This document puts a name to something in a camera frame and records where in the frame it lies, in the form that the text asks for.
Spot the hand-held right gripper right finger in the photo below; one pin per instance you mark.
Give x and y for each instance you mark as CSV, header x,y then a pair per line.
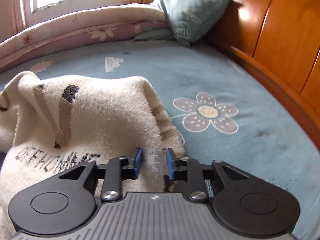
x,y
170,165

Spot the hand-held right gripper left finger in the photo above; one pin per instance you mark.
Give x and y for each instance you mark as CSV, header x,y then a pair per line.
x,y
138,162

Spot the folded pink floral quilt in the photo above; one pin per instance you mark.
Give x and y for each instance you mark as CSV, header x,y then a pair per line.
x,y
75,27

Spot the wooden headboard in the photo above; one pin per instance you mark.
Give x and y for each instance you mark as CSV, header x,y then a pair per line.
x,y
282,30

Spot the flat teal pillow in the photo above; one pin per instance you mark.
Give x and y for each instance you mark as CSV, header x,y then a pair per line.
x,y
152,34

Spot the teal printed pillow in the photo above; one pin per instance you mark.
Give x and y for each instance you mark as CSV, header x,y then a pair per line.
x,y
192,7

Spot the cream fuzzy sweater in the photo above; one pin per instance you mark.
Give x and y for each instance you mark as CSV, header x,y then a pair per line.
x,y
105,112

